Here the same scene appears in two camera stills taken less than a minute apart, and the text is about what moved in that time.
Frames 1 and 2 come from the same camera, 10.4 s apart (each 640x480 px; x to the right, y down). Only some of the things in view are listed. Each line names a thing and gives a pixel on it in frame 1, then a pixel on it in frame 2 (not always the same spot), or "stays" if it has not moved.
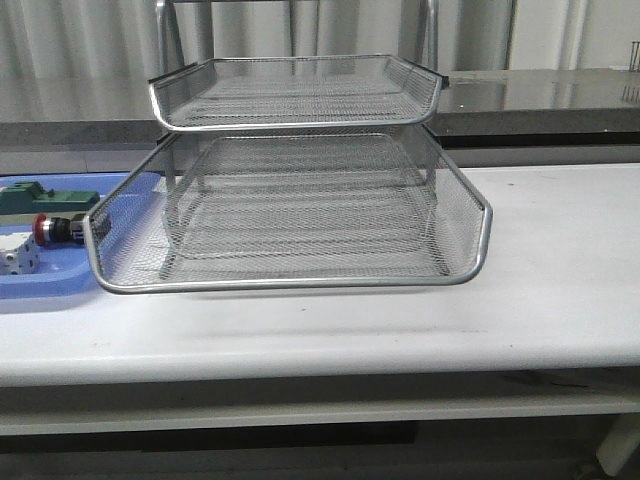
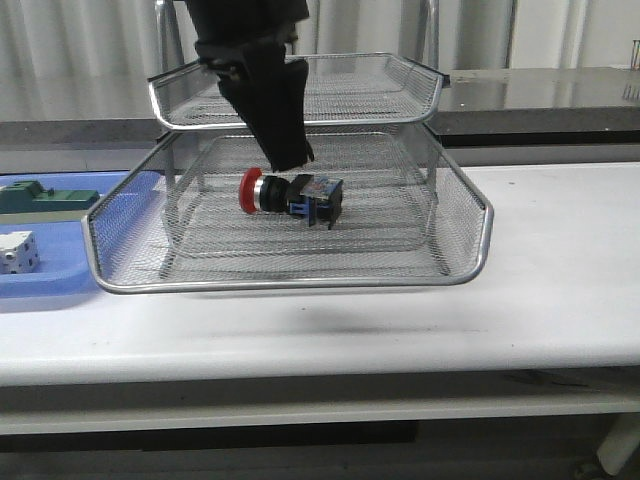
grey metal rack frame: [300, 168] stays
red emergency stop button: [58, 229] → [319, 197]
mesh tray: [288, 208] stays
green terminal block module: [29, 197] stays
